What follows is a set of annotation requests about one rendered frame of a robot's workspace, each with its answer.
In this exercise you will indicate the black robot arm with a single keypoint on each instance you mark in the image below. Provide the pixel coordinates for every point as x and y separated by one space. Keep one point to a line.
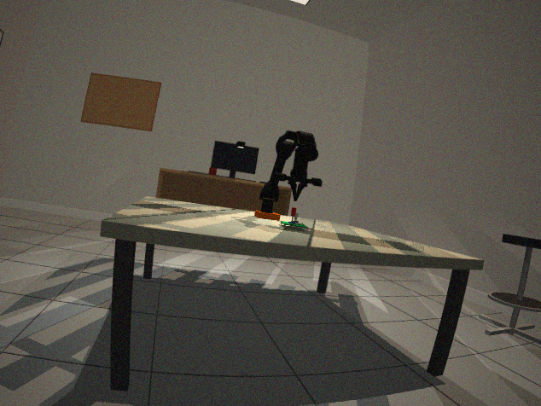
305 152

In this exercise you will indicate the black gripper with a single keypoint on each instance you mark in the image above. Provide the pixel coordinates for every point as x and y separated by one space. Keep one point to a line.
299 171

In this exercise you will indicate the green circuit board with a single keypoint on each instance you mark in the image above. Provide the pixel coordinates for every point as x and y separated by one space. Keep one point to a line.
294 221

